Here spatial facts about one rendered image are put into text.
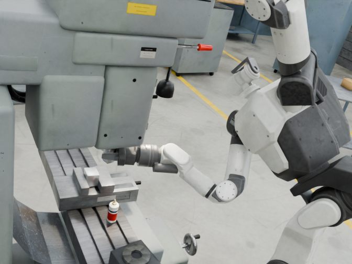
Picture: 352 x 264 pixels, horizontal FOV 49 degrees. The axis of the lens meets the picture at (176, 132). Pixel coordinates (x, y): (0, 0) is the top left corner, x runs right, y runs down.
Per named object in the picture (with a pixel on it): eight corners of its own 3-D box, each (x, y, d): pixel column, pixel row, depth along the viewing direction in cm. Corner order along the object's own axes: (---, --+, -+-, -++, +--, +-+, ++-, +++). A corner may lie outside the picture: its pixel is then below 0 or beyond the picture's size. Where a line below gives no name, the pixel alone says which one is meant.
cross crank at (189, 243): (189, 242, 212) (194, 226, 206) (200, 259, 203) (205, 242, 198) (164, 249, 204) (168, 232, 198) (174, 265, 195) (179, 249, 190)
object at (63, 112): (77, 114, 145) (84, 47, 133) (97, 149, 128) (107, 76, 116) (23, 116, 136) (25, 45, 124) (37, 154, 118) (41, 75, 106)
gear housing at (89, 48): (144, 43, 143) (149, 16, 139) (174, 68, 125) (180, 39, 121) (52, 37, 126) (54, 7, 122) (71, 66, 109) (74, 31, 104)
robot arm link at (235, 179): (241, 207, 152) (250, 152, 157) (245, 205, 139) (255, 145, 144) (212, 201, 153) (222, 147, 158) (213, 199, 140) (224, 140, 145)
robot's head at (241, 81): (245, 99, 139) (231, 79, 141) (265, 83, 133) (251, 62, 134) (235, 102, 134) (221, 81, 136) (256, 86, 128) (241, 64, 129)
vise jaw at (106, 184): (103, 172, 179) (105, 164, 177) (113, 191, 168) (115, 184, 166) (91, 173, 176) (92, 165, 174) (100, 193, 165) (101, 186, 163)
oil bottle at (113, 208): (114, 216, 165) (118, 195, 160) (117, 222, 162) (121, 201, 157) (105, 217, 163) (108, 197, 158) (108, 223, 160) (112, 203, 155)
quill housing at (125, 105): (124, 121, 155) (138, 44, 140) (145, 149, 140) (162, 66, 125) (77, 123, 145) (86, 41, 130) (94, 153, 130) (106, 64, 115)
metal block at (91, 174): (94, 177, 173) (95, 166, 170) (97, 186, 168) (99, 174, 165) (82, 178, 170) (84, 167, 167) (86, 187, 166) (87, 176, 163)
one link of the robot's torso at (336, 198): (369, 202, 125) (348, 172, 127) (357, 219, 115) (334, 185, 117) (336, 216, 134) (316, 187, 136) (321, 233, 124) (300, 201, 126)
